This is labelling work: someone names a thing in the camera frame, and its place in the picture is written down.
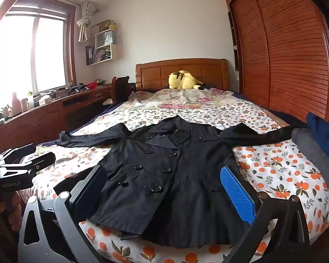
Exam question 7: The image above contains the black coat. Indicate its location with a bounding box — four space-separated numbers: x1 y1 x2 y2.
55 115 309 248

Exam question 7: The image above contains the window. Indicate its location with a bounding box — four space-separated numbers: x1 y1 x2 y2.
0 1 77 107

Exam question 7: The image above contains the blue cloth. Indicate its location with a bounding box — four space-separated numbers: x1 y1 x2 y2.
306 112 329 169

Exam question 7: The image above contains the beige bottle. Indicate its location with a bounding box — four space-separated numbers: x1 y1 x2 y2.
11 92 22 116

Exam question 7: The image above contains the row of books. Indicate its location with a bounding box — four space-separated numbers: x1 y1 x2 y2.
92 48 111 62

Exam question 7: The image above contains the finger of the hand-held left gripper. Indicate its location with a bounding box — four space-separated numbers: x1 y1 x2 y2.
0 151 56 176
0 142 37 163

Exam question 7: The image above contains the grey paper bag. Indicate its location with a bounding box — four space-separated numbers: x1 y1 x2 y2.
100 30 114 46

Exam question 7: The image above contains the wooden slatted wardrobe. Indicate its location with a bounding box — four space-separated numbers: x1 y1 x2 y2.
223 0 329 124

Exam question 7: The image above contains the yellow plush toy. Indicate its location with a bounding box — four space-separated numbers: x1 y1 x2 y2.
168 70 204 90

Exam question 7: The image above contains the orange print bed sheet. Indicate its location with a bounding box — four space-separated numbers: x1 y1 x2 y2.
30 103 329 263

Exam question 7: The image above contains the tissue box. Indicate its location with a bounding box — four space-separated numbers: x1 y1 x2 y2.
34 94 52 107

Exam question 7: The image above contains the wooden headboard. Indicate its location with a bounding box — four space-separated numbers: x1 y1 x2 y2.
135 58 231 92

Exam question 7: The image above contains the tied beige curtain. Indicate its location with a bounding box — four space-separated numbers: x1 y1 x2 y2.
76 1 98 43

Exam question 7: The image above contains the grey cloth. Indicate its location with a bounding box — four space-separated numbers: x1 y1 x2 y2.
291 128 329 187

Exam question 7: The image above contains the person's left hand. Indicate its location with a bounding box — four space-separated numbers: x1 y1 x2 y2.
5 190 24 228

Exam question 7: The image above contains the pink floral blanket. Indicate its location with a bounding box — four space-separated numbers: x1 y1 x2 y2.
123 88 236 124

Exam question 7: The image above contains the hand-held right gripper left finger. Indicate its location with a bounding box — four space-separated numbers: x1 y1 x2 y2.
18 164 108 263

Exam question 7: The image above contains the black device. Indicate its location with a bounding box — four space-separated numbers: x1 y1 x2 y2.
67 84 88 95

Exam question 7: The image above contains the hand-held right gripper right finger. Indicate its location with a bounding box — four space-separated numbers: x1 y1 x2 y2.
220 165 311 263

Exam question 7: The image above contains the wooden chair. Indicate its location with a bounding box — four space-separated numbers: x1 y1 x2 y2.
111 76 136 102

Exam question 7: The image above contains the white wall shelf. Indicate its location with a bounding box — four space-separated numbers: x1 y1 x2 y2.
86 19 120 66

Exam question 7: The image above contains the wooden desk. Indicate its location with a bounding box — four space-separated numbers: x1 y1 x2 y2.
0 84 113 154

